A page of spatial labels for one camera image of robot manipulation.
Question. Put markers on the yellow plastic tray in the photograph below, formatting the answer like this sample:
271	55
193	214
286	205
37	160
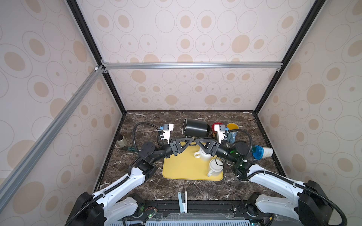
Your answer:
186	166

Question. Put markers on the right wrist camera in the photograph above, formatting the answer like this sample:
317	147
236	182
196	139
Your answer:
220	132

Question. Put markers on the white cup blue lid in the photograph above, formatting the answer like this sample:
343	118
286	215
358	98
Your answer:
259	152

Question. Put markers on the white clip on rail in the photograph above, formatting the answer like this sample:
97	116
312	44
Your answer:
183	202

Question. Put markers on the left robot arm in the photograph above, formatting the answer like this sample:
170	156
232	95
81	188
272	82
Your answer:
111	204

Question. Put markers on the black mug red inside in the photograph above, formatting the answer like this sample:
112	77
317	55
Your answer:
195	128

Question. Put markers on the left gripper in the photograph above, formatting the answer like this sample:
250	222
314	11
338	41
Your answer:
175	146

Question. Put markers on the small bottle black cap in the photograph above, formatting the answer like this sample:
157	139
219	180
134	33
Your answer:
121	141

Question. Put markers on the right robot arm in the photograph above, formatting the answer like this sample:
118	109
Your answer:
305	202

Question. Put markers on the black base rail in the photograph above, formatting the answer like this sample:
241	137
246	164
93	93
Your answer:
200	213

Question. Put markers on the white ribbed mug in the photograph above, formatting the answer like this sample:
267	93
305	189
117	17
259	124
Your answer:
202	155

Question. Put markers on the white cream mug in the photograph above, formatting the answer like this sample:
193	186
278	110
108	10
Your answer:
215	168

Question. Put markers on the horizontal aluminium bar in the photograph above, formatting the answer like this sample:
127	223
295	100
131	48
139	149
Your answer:
194	65

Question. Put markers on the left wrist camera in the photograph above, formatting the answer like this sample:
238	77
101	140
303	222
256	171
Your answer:
166	130

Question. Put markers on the diagonal aluminium bar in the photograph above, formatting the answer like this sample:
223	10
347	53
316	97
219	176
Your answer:
22	170

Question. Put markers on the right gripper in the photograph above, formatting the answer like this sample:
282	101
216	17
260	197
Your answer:
212	147

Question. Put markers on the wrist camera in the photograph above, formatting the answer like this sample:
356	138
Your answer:
220	132
166	130

